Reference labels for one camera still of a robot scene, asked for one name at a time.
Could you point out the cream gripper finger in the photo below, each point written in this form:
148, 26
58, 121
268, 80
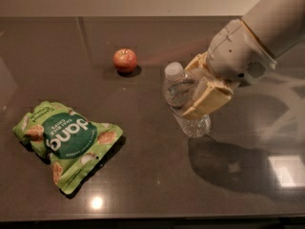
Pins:
210, 95
197, 67

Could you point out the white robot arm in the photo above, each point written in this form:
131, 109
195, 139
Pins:
277, 25

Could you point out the red apple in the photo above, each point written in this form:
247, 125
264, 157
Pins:
125, 60

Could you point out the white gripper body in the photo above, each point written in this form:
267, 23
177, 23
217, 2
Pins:
237, 53

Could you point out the green rice chips bag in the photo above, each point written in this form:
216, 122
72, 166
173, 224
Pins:
69, 141

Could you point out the clear plastic water bottle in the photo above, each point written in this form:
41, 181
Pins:
178, 88

